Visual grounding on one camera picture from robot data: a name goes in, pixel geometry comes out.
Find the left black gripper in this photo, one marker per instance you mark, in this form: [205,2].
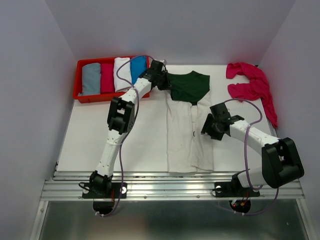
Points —
[166,85]

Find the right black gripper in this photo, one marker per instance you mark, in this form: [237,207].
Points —
[207,128]

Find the cream and green t-shirt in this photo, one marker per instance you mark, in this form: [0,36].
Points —
[188,105]

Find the red plastic tray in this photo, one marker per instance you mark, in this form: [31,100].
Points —
[78,80]

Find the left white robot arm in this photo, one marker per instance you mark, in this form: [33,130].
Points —
[121,118]

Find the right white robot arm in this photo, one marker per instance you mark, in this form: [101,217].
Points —
[280,160]

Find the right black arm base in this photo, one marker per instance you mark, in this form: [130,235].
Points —
[225,188]

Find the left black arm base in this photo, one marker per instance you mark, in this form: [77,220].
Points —
[100,191]

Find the blue rolled t-shirt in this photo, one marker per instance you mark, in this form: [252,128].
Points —
[137,66]

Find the white rolled t-shirt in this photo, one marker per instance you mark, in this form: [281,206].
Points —
[122,74]

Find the magenta rolled t-shirt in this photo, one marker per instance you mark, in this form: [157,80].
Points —
[107,78]

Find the magenta crumpled t-shirt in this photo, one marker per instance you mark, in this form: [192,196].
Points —
[256,88]

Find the grey rolled t-shirt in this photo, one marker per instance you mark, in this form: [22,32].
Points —
[91,79]

